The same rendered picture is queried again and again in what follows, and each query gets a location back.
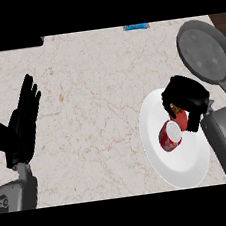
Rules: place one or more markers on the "blue packet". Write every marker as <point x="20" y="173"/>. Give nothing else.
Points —
<point x="136" y="26"/>

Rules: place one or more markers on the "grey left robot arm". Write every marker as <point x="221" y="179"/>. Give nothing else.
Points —
<point x="15" y="193"/>

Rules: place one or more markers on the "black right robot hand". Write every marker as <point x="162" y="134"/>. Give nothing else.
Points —
<point x="186" y="95"/>

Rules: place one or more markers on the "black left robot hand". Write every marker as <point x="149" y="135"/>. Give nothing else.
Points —
<point x="22" y="127"/>

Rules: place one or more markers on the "red can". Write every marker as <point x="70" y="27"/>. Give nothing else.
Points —
<point x="170" y="136"/>

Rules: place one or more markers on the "grey frying pan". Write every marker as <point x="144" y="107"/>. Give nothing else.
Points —
<point x="205" y="55"/>

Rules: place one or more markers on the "red bell pepper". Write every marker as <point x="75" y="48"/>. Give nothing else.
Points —
<point x="181" y="118"/>

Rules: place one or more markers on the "white plate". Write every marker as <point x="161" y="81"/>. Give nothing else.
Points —
<point x="177" y="153"/>

